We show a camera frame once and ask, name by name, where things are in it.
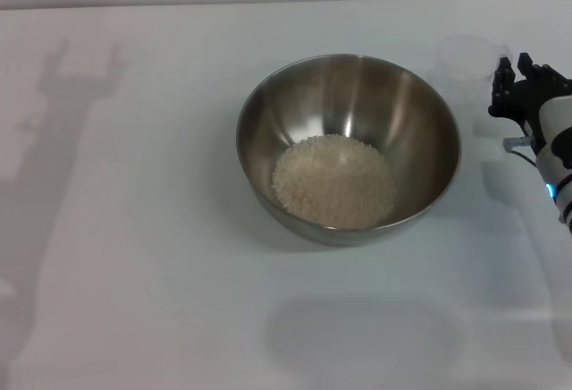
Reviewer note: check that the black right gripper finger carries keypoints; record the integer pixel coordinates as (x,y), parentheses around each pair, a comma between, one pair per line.
(526,64)
(502,74)

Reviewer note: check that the stainless steel mixing bowl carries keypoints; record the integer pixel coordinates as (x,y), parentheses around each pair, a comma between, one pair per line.
(357,104)

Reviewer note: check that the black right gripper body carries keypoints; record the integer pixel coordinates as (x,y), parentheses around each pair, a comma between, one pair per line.
(518,99)

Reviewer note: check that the white rice grains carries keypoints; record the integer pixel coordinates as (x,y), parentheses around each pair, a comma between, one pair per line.
(335,184)

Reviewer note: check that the clear plastic measuring cup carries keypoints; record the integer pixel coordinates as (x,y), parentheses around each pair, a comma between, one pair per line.
(465,56)

